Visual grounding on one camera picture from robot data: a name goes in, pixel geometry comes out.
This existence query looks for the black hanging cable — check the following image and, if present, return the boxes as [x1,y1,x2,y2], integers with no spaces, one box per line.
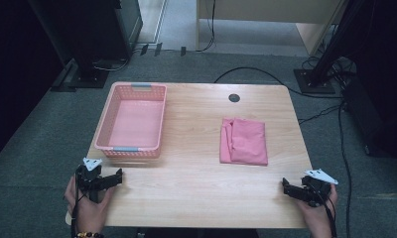
[196,0,217,54]

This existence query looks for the black box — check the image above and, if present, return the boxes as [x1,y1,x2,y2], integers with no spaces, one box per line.
[342,73,397,162]

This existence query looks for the long black floor cable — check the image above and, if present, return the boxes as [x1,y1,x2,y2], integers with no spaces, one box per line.
[213,66,345,100]

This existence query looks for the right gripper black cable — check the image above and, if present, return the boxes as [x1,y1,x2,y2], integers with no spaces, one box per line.
[314,186,338,238]

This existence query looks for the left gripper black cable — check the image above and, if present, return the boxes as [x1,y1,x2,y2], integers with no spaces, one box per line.
[69,168,82,238]

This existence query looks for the person's left hand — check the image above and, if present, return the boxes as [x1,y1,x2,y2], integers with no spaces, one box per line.
[64,175,117,234]

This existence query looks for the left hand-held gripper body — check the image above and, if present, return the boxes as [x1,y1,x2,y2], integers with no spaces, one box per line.
[74,157,103,203]

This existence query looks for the white floor cable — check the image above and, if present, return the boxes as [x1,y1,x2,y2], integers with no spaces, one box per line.
[92,59,132,72]

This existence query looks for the pink cloth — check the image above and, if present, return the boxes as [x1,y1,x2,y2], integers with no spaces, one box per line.
[218,117,269,167]

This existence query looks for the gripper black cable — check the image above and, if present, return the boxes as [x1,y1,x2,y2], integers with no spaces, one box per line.
[314,186,338,238]
[69,168,82,238]

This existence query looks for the person's right hand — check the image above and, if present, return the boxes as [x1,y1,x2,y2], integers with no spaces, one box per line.
[294,183,339,230]

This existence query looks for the light wooden desk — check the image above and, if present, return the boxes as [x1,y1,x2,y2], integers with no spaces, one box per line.
[196,0,350,57]

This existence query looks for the beaded bracelet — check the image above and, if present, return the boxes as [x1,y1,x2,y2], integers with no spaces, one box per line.
[74,231,105,238]

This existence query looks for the black stand with wide column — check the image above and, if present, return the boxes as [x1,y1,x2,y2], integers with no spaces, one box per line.
[27,0,144,90]

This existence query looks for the black stand with slanted pole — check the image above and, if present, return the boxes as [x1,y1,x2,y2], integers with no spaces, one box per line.
[293,0,366,95]

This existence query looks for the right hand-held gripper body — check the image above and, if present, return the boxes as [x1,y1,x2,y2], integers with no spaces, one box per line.
[300,169,339,208]

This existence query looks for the thin black floor cable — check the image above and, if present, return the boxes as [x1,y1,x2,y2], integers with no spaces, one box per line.
[297,104,343,126]

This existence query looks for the pink plastic basket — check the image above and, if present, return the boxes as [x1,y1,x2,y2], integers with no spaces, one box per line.
[93,81,168,159]

